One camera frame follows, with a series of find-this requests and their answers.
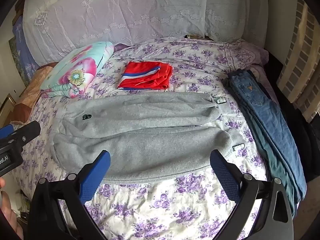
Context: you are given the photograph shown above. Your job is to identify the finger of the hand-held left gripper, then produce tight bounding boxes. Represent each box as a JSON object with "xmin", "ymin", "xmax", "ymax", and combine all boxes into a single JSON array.
[
  {"xmin": 0, "ymin": 121, "xmax": 41, "ymax": 152},
  {"xmin": 0, "ymin": 124, "xmax": 14, "ymax": 142}
]

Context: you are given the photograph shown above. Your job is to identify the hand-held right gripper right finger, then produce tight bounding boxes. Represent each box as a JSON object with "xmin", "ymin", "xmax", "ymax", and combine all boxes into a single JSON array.
[{"xmin": 210, "ymin": 149, "xmax": 294, "ymax": 240}]

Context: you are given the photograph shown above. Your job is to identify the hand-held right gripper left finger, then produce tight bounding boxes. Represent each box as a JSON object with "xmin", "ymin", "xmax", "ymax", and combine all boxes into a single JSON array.
[{"xmin": 29, "ymin": 150, "xmax": 111, "ymax": 240}]

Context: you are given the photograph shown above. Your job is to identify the grey sweatpants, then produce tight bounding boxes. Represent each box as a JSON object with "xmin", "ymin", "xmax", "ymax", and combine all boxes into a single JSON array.
[{"xmin": 51, "ymin": 92, "xmax": 247, "ymax": 180}]

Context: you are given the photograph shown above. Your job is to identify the dark teal pants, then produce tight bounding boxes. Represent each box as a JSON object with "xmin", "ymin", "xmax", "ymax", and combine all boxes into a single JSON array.
[{"xmin": 240, "ymin": 100, "xmax": 298, "ymax": 218}]

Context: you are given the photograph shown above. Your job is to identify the red striped folded pants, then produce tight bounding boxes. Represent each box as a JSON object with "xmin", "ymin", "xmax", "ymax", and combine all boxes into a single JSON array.
[{"xmin": 117, "ymin": 61, "xmax": 173, "ymax": 90}]

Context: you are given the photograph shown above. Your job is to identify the person's left hand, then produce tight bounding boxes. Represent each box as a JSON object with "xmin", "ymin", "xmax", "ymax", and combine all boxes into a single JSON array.
[{"xmin": 0, "ymin": 177, "xmax": 24, "ymax": 240}]

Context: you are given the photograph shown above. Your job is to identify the purple floral bed sheet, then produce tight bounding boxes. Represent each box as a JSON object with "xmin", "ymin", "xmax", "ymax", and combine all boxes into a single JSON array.
[{"xmin": 12, "ymin": 37, "xmax": 275, "ymax": 240}]

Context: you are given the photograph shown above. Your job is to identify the blue jeans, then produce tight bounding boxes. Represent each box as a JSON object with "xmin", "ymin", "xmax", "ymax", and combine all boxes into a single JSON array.
[{"xmin": 226, "ymin": 69, "xmax": 308, "ymax": 203}]

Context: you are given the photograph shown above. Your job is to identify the blue patterned cloth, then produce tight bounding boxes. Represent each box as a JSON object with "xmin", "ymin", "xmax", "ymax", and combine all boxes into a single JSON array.
[{"xmin": 11, "ymin": 15, "xmax": 40, "ymax": 85}]

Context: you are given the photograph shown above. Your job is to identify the floral folded blanket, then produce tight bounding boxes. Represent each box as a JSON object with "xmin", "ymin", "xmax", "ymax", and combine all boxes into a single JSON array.
[{"xmin": 40, "ymin": 41, "xmax": 115, "ymax": 98}]

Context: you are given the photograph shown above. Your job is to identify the lilac embroidered cloth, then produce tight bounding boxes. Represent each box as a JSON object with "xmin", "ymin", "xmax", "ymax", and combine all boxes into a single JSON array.
[{"xmin": 222, "ymin": 41, "xmax": 270, "ymax": 68}]

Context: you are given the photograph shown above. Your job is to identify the beige patterned curtain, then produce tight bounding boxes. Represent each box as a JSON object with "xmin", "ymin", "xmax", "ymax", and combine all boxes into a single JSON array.
[{"xmin": 276, "ymin": 0, "xmax": 320, "ymax": 123}]

